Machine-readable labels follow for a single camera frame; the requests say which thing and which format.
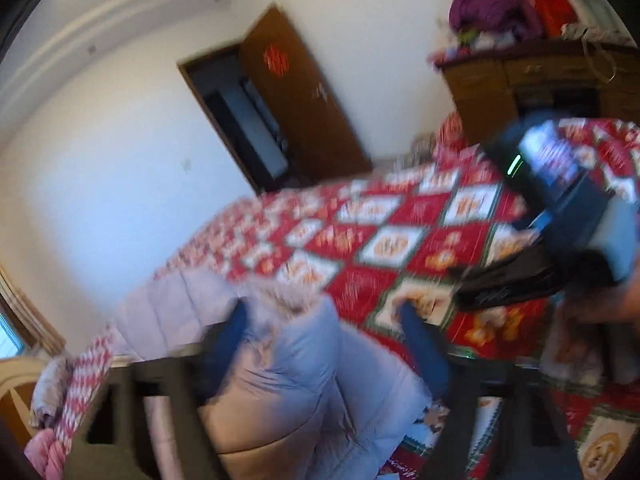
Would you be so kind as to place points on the pink cloth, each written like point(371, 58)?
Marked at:
point(45, 452)

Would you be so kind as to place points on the striped pillow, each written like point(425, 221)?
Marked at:
point(82, 385)

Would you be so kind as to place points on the purple folded bundle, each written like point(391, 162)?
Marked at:
point(492, 10)

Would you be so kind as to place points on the red paper door decoration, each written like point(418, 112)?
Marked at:
point(276, 59)

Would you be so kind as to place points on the brown wooden door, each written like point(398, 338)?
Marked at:
point(305, 95)

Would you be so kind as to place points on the red bags on wardrobe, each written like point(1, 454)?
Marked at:
point(547, 5)

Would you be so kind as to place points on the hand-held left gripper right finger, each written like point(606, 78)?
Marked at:
point(425, 352)

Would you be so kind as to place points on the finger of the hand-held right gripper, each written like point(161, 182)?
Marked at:
point(505, 282)

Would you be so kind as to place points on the cream wooden headboard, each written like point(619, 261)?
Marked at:
point(20, 360)

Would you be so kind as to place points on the red checked printed bed quilt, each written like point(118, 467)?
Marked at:
point(400, 240)

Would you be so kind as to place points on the grey puffer down jacket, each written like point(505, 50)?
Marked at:
point(295, 375)

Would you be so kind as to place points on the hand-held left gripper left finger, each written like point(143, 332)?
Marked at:
point(227, 342)

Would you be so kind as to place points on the brown wooden wardrobe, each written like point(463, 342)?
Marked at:
point(530, 85)

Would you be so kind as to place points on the grey crumpled cloth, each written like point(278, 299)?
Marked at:
point(47, 390)

